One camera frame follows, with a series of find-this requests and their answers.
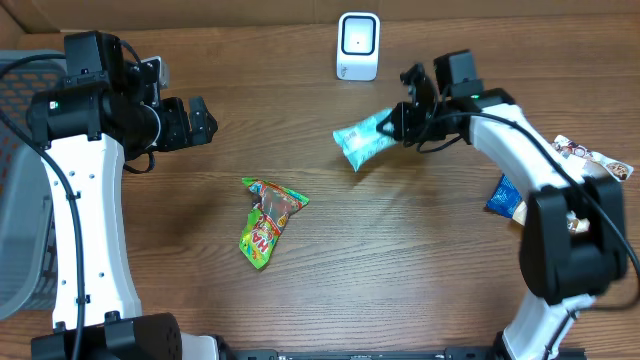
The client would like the green gummy candy bag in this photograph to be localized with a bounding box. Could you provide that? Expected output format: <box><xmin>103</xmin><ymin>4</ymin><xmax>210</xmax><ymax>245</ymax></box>
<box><xmin>239</xmin><ymin>177</ymin><xmax>309</xmax><ymax>270</ymax></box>

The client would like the blue Oreo cookie pack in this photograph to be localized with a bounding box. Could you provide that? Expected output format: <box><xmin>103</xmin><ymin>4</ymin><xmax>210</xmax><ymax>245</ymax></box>
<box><xmin>485</xmin><ymin>175</ymin><xmax>522</xmax><ymax>218</ymax></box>

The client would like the beige paper snack bag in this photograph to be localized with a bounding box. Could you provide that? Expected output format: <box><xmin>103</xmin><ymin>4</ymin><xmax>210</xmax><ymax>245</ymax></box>
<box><xmin>512</xmin><ymin>135</ymin><xmax>634</xmax><ymax>234</ymax></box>

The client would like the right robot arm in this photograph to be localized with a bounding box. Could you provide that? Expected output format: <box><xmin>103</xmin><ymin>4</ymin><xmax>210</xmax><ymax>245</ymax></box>
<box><xmin>376</xmin><ymin>50</ymin><xmax>639</xmax><ymax>359</ymax></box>

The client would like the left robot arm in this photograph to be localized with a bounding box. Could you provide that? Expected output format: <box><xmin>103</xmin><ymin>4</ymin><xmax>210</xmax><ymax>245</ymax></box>
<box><xmin>28</xmin><ymin>31</ymin><xmax>220</xmax><ymax>359</ymax></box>

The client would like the grey plastic mesh basket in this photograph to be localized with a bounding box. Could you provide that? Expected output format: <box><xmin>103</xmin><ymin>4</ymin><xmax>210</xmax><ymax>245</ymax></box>
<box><xmin>1</xmin><ymin>59</ymin><xmax>66</xmax><ymax>319</ymax></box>

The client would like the cardboard back panel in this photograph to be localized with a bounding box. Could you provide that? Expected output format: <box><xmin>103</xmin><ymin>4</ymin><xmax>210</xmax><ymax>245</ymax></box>
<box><xmin>1</xmin><ymin>0</ymin><xmax>639</xmax><ymax>33</ymax></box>

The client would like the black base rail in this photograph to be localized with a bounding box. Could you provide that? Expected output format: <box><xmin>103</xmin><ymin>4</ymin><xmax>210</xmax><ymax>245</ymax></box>
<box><xmin>219</xmin><ymin>346</ymin><xmax>506</xmax><ymax>360</ymax></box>

